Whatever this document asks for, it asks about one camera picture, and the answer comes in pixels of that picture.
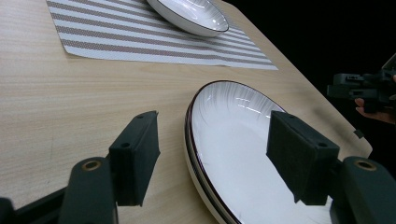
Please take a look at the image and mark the white plate with dark rim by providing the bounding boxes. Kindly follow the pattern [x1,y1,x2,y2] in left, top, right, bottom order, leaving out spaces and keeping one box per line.
[183,136,232,224]
[146,0,230,38]
[184,79,336,224]

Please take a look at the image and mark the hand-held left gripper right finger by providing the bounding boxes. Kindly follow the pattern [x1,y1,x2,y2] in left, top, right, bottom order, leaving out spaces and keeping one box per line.
[265,109,341,206]

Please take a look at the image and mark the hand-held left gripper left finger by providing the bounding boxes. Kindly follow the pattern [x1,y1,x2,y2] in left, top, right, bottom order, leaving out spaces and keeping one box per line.
[108,110,162,207]

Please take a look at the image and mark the grey white striped placemat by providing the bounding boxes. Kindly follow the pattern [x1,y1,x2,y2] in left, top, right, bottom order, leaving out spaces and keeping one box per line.
[46,0,279,71]

